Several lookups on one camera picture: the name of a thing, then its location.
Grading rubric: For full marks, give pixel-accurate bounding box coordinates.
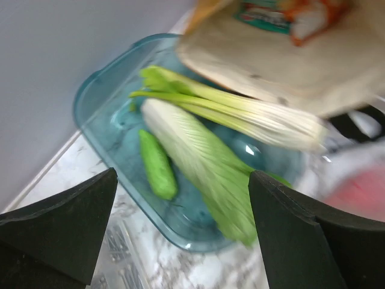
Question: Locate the colourful snack packet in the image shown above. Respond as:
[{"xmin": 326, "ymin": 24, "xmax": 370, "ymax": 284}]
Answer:
[{"xmin": 234, "ymin": 0, "xmax": 351, "ymax": 46}]

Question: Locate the green cucumber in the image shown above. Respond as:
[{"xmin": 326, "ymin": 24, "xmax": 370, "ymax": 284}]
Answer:
[{"xmin": 139, "ymin": 129, "xmax": 178, "ymax": 200}]

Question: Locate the napa cabbage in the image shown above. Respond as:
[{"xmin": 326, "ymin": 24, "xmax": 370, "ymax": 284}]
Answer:
[{"xmin": 141, "ymin": 98, "xmax": 291, "ymax": 247}]

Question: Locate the teal transparent plastic container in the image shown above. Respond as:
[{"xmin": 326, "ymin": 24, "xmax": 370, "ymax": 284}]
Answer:
[{"xmin": 73, "ymin": 33, "xmax": 304, "ymax": 253}]

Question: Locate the green celery stalk bunch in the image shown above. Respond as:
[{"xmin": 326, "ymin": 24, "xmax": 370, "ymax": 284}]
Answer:
[{"xmin": 129, "ymin": 66, "xmax": 327, "ymax": 152}]

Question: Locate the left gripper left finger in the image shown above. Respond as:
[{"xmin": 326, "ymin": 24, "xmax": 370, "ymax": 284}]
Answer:
[{"xmin": 1, "ymin": 168, "xmax": 117, "ymax": 288}]

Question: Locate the pink plastic grocery bag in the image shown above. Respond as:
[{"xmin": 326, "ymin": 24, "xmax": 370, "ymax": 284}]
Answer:
[{"xmin": 315, "ymin": 141, "xmax": 385, "ymax": 223}]

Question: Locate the orange tote bag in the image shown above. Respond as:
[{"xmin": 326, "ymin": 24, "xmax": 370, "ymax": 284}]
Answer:
[{"xmin": 176, "ymin": 1, "xmax": 384, "ymax": 117}]

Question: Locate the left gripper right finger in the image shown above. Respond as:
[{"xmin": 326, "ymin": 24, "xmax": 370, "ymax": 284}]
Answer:
[{"xmin": 248, "ymin": 171, "xmax": 384, "ymax": 288}]

